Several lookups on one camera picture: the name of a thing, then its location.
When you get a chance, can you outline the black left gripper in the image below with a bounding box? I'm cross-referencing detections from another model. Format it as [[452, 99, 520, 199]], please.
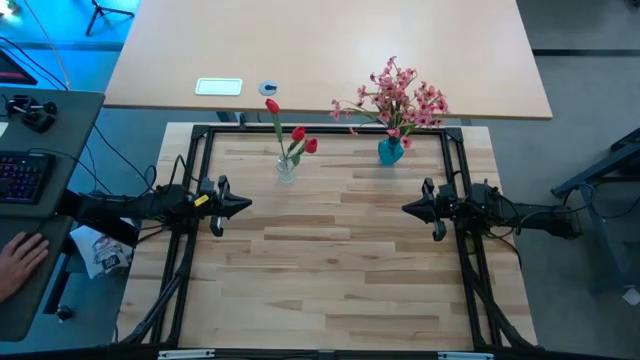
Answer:
[[206, 175, 253, 238]]

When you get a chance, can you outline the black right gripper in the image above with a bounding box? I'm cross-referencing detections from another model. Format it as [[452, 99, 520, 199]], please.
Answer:
[[400, 177, 459, 243]]

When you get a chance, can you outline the clear ribbed glass vase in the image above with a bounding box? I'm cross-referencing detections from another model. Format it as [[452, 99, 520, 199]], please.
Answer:
[[275, 155, 297, 185]]

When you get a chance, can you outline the blue textured glass vase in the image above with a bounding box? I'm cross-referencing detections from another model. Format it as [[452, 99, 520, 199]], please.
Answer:
[[377, 135, 405, 167]]

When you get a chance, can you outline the printed white packet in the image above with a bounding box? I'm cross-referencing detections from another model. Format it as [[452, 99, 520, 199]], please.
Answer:
[[69, 225, 135, 280]]

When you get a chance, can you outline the grey office desk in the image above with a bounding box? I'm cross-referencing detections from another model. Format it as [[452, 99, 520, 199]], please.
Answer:
[[0, 85, 106, 344]]

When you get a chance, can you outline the large tan wooden table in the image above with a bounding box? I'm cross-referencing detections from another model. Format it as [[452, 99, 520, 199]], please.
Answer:
[[103, 0, 554, 121]]

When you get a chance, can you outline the dark blue-grey metal stand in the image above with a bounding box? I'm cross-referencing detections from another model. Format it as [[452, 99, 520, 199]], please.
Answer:
[[549, 127, 640, 292]]

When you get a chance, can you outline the black backlit keyboard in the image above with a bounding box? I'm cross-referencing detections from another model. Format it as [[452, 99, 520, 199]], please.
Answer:
[[0, 151, 57, 205]]

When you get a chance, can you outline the person's hand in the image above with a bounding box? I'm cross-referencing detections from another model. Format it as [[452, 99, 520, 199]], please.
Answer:
[[0, 231, 51, 304]]

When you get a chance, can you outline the black tripod stand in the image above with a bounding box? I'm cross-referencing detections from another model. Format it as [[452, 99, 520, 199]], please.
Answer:
[[84, 0, 136, 38]]

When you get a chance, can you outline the black monitor with red edge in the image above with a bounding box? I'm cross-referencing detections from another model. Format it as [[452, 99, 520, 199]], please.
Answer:
[[0, 48, 39, 87]]

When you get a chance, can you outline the black aluminium table frame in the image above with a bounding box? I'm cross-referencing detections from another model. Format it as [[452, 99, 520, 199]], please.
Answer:
[[117, 122, 539, 351]]

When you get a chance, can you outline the white metal bracket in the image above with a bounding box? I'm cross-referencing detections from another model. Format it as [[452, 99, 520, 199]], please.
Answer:
[[158, 349, 216, 360], [437, 351, 495, 360]]

